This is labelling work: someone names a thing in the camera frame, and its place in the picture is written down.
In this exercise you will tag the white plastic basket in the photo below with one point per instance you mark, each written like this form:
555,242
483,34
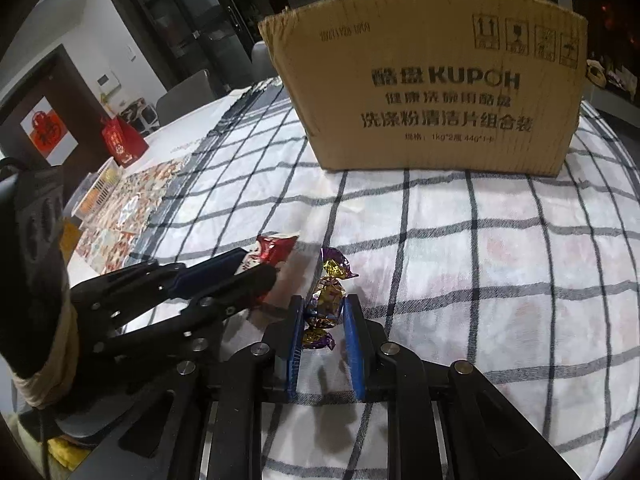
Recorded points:
97,187

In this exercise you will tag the brown cardboard box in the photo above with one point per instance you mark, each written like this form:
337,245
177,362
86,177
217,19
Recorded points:
425,85

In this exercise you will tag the white intercom panel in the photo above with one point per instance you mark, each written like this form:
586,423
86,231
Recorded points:
108,84

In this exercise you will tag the red candy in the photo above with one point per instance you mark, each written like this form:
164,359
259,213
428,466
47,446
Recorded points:
272,250

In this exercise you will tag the white storage cart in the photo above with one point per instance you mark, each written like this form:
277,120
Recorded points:
142,117

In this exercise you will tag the red white door poster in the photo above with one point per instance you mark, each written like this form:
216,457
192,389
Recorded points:
47,132

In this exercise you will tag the white low cabinet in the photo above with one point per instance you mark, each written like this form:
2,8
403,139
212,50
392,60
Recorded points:
615,90

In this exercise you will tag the grey dining chair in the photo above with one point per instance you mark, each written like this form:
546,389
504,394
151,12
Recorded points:
185,97
262,60

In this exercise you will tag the orange packet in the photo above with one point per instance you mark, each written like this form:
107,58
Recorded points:
71,240

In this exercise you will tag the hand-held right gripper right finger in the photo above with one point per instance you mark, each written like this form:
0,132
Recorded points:
352,350

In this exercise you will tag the floral patterned table mat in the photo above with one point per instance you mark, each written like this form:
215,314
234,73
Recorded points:
135,210

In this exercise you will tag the dark sliding glass door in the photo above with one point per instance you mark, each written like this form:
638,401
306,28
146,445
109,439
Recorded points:
200,20

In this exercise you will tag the red gift bag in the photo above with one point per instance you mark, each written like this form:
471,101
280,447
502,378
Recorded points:
122,142

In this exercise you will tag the dark wooden door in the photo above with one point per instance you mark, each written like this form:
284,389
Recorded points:
65,90

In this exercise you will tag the purple gold candy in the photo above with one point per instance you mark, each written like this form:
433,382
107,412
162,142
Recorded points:
327,300

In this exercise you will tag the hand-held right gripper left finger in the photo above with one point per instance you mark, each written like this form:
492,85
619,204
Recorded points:
296,345

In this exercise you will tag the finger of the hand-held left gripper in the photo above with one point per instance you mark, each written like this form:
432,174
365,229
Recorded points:
240,287
215,267

